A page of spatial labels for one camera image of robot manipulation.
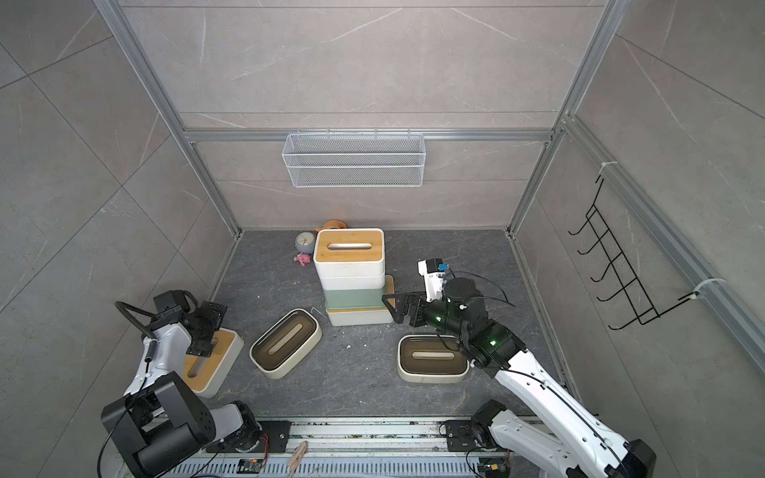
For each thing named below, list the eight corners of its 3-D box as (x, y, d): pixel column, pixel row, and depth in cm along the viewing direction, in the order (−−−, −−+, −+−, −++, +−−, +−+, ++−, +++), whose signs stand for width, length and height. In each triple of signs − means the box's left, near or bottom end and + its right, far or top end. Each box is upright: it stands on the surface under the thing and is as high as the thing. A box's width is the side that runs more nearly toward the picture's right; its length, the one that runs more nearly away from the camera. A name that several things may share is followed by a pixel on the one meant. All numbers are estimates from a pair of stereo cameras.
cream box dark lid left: (251, 363, 87) (243, 355, 82) (302, 311, 98) (297, 301, 93) (280, 388, 83) (273, 381, 77) (329, 330, 94) (326, 321, 89)
